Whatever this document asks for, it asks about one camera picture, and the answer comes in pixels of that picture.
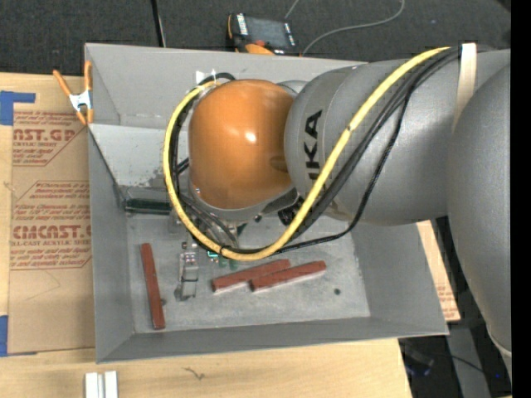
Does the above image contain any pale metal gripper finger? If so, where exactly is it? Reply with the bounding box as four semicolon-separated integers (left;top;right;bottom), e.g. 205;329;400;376
175;280;198;302
178;251;200;284

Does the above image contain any red-brown flat block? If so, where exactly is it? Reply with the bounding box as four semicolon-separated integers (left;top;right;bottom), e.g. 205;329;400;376
248;260;328;294
210;258;292;294
139;242;168;331

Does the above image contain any grey metal bin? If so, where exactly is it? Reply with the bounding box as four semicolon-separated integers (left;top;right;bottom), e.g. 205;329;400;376
84;42;451;364

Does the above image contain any dark green flat block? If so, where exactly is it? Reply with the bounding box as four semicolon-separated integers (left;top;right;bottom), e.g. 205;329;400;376
123;187;173;216

